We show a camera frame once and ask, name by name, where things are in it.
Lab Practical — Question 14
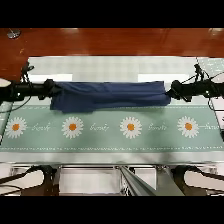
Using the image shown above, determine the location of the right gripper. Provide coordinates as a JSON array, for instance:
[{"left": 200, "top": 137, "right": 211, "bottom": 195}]
[{"left": 166, "top": 79, "right": 193, "bottom": 103}]

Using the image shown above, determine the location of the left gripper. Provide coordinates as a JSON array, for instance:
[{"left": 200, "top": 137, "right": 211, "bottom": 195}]
[{"left": 37, "top": 78, "right": 63, "bottom": 101}]

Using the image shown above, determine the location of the navy blue shirt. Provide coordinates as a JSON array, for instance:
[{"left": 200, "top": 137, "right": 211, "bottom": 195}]
[{"left": 49, "top": 80, "right": 172, "bottom": 114}]

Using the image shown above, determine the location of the black cable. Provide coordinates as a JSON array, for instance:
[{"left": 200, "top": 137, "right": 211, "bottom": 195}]
[{"left": 0, "top": 95, "right": 33, "bottom": 114}]

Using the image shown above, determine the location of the silver frame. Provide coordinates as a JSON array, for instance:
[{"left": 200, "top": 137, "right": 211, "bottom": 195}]
[{"left": 0, "top": 161, "right": 224, "bottom": 197}]

